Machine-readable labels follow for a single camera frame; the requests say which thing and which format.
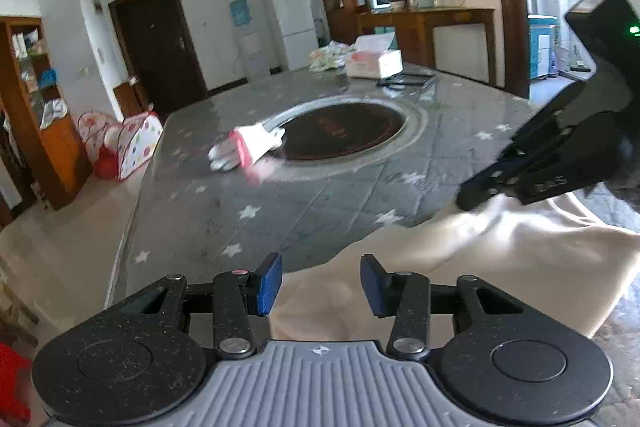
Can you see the white and pink tissue box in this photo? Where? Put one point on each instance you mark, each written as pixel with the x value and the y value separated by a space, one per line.
pixel 375 59

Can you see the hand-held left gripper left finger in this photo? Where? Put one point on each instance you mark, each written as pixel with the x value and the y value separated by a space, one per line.
pixel 270 284

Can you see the crumpled plastic bag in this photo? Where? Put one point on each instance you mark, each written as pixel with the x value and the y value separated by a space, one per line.
pixel 330 57

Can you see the wooden archway frame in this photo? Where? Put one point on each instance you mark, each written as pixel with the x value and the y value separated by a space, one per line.
pixel 512 7

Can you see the open wooden shelf unit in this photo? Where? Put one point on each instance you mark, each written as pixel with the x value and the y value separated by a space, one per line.
pixel 60 147

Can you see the dark wooden door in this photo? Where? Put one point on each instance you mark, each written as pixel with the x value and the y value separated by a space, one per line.
pixel 157 42

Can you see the red plastic stool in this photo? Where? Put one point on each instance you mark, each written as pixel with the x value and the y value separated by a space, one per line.
pixel 12 382

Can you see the white microwave oven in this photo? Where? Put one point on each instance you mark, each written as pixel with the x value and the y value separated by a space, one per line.
pixel 381 1

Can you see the small wooden cabinet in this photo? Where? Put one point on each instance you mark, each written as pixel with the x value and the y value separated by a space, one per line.
pixel 130 99

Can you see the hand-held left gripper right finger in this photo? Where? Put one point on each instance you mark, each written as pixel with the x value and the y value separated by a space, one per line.
pixel 375 287

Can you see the flat black tray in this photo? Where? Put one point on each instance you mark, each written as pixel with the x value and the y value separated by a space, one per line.
pixel 405 81

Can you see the water dispenser with blue bottle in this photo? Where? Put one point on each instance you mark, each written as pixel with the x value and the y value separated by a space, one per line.
pixel 247 42

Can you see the grey star-printed table cover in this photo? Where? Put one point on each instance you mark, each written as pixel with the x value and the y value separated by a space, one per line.
pixel 325 207

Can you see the polka dot play tent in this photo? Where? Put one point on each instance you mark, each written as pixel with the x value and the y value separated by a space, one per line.
pixel 135 142

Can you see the white refrigerator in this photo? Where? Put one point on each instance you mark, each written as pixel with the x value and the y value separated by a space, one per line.
pixel 292 22

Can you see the cream cloth garment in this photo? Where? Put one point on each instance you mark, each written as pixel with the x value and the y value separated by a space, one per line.
pixel 500 267

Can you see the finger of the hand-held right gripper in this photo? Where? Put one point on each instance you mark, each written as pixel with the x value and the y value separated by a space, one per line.
pixel 565 167
pixel 555 122

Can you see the white and pink rubber glove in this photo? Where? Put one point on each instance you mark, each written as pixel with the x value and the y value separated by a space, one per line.
pixel 252 144

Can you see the round black hotplate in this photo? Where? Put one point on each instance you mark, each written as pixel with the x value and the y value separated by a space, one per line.
pixel 345 129

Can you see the light blue cabinet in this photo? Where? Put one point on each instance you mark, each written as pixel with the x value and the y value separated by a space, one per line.
pixel 542 47

